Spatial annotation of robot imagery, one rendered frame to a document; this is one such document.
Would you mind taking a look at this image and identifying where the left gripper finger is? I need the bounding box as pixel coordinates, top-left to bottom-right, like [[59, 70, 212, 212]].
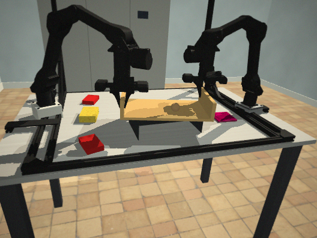
[[204, 84, 215, 92], [193, 81, 202, 97]]

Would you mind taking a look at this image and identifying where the tan tray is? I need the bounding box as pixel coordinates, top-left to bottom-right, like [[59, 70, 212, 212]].
[[120, 87, 217, 122]]

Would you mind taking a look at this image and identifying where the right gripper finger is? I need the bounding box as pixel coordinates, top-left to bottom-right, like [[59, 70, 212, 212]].
[[124, 91, 134, 108], [110, 91, 120, 108]]

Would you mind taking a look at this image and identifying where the brown ball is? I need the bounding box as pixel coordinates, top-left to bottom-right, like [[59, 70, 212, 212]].
[[171, 103, 180, 112]]

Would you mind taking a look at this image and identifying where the yellow sponge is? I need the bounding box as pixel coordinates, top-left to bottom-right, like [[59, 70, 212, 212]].
[[79, 107, 99, 123]]

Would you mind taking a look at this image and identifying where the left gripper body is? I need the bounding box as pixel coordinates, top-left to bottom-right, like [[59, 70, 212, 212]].
[[182, 62, 228, 84]]

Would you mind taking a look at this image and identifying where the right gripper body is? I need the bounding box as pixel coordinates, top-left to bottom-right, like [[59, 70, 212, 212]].
[[95, 66, 148, 93]]

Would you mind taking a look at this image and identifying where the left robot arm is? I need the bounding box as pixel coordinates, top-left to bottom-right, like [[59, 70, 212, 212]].
[[184, 15, 267, 107]]

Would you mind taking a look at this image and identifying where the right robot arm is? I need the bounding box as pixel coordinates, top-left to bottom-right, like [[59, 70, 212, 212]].
[[30, 5, 152, 108]]

